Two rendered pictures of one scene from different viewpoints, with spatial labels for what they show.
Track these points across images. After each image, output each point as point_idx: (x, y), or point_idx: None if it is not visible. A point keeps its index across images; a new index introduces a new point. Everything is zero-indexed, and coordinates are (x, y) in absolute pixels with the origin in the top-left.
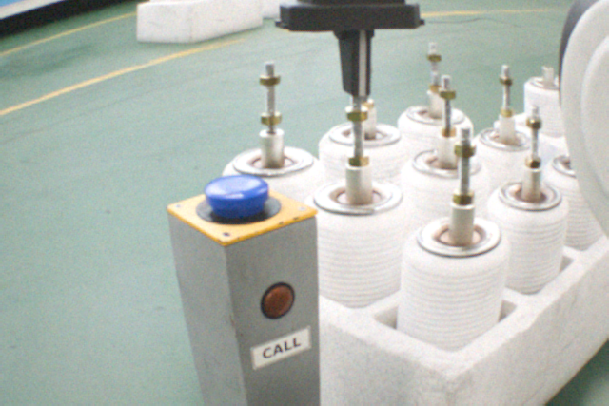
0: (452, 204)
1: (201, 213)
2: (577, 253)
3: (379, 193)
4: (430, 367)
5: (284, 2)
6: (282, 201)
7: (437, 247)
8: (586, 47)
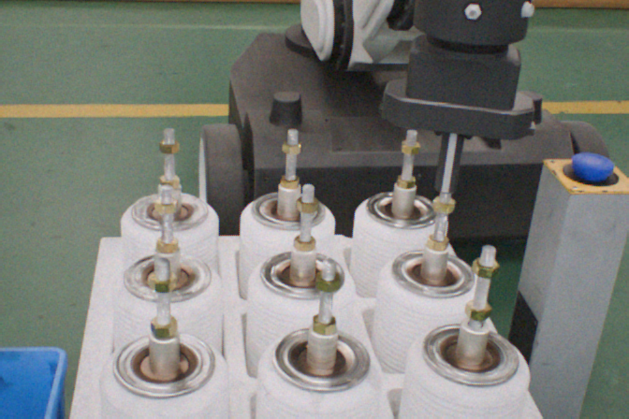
0: (416, 187)
1: (615, 177)
2: (226, 250)
3: (413, 269)
4: (450, 246)
5: (530, 106)
6: (560, 169)
7: (431, 209)
8: None
